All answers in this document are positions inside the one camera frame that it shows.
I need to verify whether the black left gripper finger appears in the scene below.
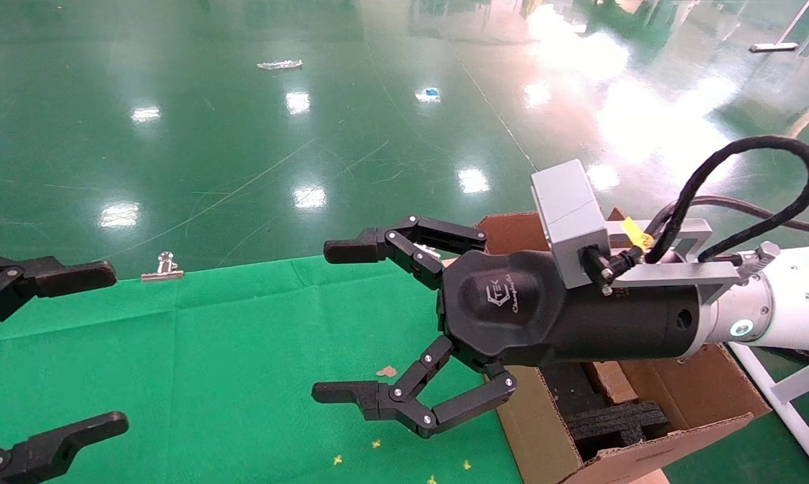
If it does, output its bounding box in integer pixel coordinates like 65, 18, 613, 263
0, 411, 130, 484
0, 253, 118, 345

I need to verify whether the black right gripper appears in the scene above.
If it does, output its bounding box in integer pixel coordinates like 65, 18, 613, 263
310, 215, 704, 440

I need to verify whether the small taped cardboard box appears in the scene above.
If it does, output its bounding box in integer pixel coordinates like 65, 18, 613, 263
583, 360, 640, 404

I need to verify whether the large open cardboard carton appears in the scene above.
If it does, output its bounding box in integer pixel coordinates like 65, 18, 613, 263
475, 212, 773, 484

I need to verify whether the green tablecloth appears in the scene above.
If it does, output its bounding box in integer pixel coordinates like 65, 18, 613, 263
0, 255, 523, 484

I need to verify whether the black foam insert block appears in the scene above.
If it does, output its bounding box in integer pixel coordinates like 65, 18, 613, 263
564, 401, 671, 462

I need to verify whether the white table leg foot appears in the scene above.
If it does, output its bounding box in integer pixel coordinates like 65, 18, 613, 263
749, 0, 809, 53

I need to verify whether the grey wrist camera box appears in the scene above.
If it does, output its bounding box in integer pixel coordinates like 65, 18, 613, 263
530, 159, 612, 291

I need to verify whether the grey metal camera bracket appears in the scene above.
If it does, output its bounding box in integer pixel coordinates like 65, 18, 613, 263
603, 217, 742, 302

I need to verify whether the white pipe table frame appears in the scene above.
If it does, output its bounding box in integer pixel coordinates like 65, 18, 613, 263
727, 343, 809, 484

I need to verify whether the long thin black cable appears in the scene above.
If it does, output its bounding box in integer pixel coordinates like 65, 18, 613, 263
653, 195, 809, 236

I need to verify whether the black braided camera cable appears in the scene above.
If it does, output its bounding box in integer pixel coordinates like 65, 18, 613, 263
643, 136, 809, 264

